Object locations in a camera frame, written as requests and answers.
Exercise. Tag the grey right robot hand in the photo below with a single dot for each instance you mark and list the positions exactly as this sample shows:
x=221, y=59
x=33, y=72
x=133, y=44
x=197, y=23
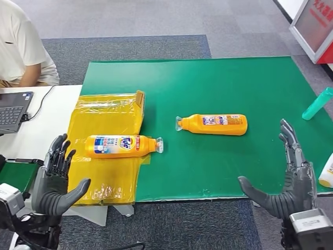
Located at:
x=299, y=186

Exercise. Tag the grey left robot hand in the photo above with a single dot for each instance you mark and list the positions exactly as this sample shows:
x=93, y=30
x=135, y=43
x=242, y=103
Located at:
x=50, y=193

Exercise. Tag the orange detergent bottle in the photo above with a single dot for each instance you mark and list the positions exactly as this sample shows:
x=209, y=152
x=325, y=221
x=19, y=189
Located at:
x=117, y=146
x=213, y=125

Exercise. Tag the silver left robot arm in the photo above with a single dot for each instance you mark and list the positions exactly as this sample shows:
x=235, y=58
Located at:
x=38, y=233

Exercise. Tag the white and yellow bottle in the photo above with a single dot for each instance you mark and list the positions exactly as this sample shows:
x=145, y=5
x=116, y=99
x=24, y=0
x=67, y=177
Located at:
x=328, y=174

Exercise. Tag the teal plastic bottle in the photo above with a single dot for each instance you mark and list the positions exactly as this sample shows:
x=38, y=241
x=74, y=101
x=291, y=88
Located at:
x=316, y=106

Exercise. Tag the small green belt conveyor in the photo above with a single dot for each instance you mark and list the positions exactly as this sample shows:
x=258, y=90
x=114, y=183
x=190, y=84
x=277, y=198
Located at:
x=15, y=176

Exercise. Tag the grey laptop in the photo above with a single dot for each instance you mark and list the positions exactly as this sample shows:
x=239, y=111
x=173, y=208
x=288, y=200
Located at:
x=11, y=112

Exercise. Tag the yellow plastic sheet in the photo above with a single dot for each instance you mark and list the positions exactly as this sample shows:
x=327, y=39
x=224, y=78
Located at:
x=104, y=114

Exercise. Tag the green table mat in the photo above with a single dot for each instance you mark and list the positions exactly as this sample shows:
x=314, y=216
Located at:
x=221, y=86

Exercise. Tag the person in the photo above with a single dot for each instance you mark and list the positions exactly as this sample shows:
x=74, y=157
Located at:
x=18, y=45

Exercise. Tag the red and white display stand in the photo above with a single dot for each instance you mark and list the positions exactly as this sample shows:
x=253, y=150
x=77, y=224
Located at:
x=316, y=27

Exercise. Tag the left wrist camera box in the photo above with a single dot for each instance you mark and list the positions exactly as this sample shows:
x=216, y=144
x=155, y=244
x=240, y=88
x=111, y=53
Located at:
x=10, y=205

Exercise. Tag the white table foot bracket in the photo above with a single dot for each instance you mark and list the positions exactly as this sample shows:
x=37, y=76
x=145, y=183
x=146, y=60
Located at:
x=126, y=209

